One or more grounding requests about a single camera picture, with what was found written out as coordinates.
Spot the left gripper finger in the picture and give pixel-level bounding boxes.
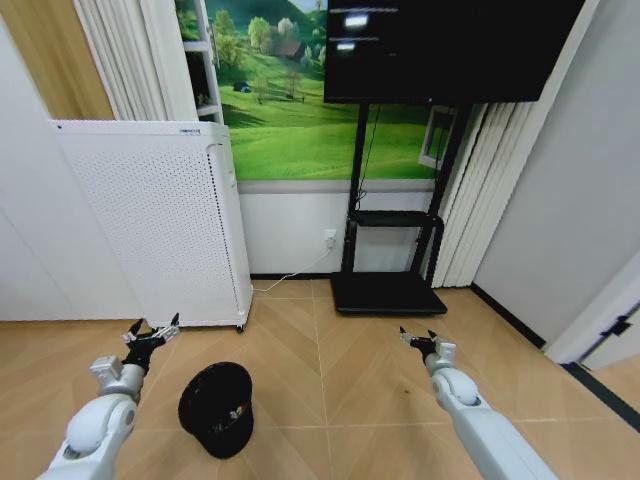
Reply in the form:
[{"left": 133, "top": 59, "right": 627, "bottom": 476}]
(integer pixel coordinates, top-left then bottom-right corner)
[
  {"left": 123, "top": 318, "right": 147, "bottom": 344},
  {"left": 149, "top": 312, "right": 181, "bottom": 344}
]

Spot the black television floor stand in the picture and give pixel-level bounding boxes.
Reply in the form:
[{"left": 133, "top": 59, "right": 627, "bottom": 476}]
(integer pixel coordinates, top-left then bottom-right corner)
[{"left": 329, "top": 102, "right": 474, "bottom": 318}]

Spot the black round trash bin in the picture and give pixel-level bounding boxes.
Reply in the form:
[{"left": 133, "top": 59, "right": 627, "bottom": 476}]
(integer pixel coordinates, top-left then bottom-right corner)
[{"left": 177, "top": 361, "right": 255, "bottom": 460}]

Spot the white perforated air purifier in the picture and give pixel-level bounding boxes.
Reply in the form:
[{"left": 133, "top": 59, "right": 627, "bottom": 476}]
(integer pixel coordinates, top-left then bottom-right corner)
[{"left": 48, "top": 118, "right": 254, "bottom": 334}]

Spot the white pleated curtain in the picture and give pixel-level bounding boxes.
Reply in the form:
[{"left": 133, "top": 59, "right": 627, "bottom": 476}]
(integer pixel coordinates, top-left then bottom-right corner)
[
  {"left": 431, "top": 101, "right": 532, "bottom": 290},
  {"left": 72, "top": 0, "right": 200, "bottom": 122}
]

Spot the white door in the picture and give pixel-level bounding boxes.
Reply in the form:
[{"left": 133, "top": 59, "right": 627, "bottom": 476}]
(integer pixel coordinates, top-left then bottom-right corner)
[{"left": 579, "top": 294, "right": 640, "bottom": 372}]

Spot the black door hinge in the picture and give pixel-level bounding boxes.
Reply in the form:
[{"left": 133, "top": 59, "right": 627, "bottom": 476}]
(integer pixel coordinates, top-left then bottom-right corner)
[{"left": 599, "top": 315, "right": 633, "bottom": 337}]

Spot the large black television screen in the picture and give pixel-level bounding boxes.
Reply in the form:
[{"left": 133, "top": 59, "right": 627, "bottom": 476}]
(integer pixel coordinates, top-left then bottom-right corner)
[{"left": 323, "top": 0, "right": 587, "bottom": 105}]

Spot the white power cable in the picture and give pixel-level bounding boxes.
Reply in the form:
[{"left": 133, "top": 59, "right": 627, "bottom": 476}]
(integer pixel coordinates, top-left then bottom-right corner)
[{"left": 251, "top": 245, "right": 335, "bottom": 297}]

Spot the thin black television cable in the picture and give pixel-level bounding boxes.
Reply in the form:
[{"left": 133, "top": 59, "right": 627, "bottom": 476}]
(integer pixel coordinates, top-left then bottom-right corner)
[{"left": 355, "top": 103, "right": 382, "bottom": 204}]

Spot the green landscape wall mural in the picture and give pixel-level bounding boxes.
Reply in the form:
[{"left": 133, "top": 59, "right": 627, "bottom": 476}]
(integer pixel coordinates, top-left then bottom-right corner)
[{"left": 174, "top": 0, "right": 454, "bottom": 182}]

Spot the white shelf frame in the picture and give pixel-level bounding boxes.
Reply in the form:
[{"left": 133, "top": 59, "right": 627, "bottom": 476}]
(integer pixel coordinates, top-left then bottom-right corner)
[{"left": 180, "top": 0, "right": 225, "bottom": 121}]

